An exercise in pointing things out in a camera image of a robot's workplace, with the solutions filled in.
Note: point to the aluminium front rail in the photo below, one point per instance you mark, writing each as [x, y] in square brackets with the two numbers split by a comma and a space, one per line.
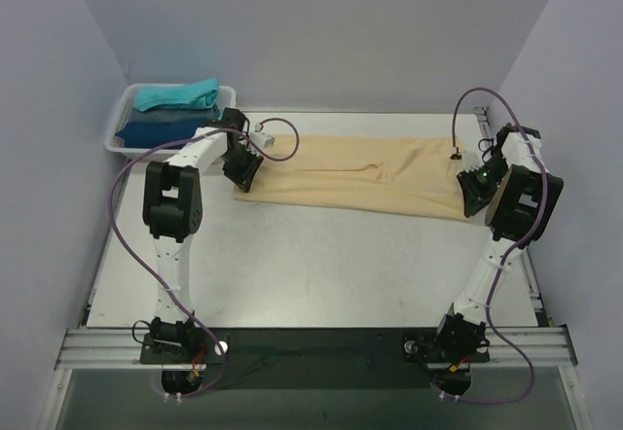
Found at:
[115, 349]

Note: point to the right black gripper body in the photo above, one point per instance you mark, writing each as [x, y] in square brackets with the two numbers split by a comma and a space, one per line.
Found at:
[473, 187]

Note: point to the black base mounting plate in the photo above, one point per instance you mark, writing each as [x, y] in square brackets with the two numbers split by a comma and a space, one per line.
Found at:
[314, 359]

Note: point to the teal folded t shirt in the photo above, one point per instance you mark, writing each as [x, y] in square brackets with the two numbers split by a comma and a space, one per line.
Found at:
[198, 96]

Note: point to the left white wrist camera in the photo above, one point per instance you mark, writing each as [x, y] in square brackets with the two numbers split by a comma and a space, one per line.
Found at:
[259, 139]

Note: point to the dark blue folded t shirt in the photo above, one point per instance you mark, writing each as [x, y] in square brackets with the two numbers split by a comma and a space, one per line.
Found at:
[144, 135]

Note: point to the grey folded t shirt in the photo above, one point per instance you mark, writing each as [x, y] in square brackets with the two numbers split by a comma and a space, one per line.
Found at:
[173, 116]

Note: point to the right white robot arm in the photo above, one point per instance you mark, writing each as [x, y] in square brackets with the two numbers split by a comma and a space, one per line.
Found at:
[519, 195]

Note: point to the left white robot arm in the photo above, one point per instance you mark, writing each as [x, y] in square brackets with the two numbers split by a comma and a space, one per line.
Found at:
[172, 211]

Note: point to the white plastic basket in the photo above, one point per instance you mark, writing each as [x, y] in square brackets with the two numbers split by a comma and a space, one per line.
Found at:
[146, 150]

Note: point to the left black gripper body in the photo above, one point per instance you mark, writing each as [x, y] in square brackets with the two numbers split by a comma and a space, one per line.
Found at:
[244, 162]

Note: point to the cream yellow t shirt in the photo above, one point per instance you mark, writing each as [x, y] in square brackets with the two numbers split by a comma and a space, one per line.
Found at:
[396, 175]

